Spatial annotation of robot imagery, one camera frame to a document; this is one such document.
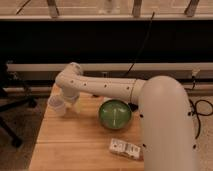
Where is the white ceramic cup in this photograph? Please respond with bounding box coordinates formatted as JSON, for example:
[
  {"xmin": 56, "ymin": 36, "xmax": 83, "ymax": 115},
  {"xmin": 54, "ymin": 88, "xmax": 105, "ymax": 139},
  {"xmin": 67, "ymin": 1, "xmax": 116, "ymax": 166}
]
[{"xmin": 47, "ymin": 95, "xmax": 66, "ymax": 117}]

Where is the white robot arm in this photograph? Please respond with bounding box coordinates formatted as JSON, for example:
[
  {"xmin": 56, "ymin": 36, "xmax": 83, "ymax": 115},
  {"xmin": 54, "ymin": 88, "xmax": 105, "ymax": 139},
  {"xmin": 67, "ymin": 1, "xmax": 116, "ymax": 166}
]
[{"xmin": 55, "ymin": 62, "xmax": 199, "ymax": 171}]

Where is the white sponge block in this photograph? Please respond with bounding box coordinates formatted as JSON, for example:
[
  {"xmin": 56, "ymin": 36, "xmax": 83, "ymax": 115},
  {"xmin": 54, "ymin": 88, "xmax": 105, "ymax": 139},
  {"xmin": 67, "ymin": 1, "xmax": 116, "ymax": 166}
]
[{"xmin": 103, "ymin": 97, "xmax": 112, "ymax": 102}]

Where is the green bowl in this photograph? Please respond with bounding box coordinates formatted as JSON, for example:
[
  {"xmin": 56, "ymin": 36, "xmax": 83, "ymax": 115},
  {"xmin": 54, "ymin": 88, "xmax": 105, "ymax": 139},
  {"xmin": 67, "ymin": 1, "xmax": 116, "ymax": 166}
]
[{"xmin": 98, "ymin": 99, "xmax": 132, "ymax": 130}]

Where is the black rectangular device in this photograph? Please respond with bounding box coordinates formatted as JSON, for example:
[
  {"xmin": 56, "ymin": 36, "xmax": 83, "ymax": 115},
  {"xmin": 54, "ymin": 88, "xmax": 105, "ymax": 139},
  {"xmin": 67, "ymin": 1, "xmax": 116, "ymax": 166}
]
[{"xmin": 129, "ymin": 103, "xmax": 138, "ymax": 112}]

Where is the plastic bottle with label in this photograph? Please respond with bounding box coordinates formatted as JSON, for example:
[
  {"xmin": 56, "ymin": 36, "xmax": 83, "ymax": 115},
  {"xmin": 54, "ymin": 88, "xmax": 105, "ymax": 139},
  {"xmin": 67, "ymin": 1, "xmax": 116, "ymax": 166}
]
[{"xmin": 109, "ymin": 138, "xmax": 141, "ymax": 160}]

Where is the black office chair base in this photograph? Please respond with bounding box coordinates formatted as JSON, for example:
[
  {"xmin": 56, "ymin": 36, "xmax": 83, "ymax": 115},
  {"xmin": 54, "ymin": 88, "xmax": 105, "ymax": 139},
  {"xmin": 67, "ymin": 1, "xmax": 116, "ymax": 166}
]
[{"xmin": 0, "ymin": 61, "xmax": 38, "ymax": 148}]

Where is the black cable on floor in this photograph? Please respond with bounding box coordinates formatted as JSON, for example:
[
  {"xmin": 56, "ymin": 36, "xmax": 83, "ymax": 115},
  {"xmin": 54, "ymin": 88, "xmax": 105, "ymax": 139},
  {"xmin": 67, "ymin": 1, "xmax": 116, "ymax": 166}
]
[{"xmin": 188, "ymin": 75, "xmax": 213, "ymax": 139}]

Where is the black hanging cable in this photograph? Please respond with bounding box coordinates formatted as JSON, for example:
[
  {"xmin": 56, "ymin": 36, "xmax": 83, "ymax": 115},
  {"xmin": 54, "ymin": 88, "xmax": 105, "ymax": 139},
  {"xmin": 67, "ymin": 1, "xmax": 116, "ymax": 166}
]
[{"xmin": 120, "ymin": 11, "xmax": 156, "ymax": 80}]

